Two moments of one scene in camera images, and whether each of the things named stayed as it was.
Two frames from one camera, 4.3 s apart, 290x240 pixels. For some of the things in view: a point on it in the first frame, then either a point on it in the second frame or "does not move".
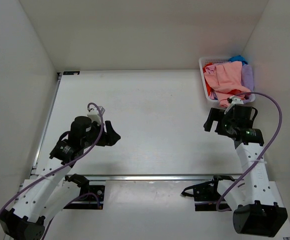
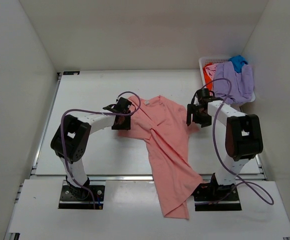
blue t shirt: x=238 y=58 does not move
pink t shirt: x=225 y=79 -> x=164 y=125
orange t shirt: x=209 y=89 does not move
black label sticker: x=71 y=73 does not move
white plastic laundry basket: x=206 y=60 does not move
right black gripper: x=219 y=120 -> x=195 y=115
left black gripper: x=103 y=135 -> x=121 y=122
